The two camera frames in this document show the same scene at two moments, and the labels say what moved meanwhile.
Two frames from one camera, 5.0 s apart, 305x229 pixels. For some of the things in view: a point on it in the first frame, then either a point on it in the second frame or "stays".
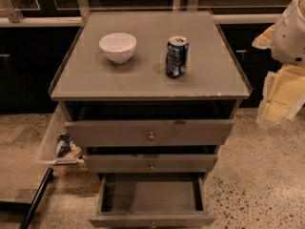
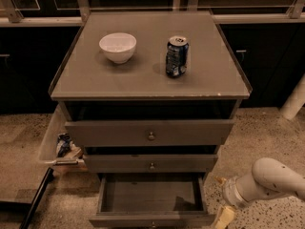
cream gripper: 290,37 -> 229,192
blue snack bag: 63,144 stays
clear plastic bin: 57,153 stays
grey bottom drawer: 152,200 stays
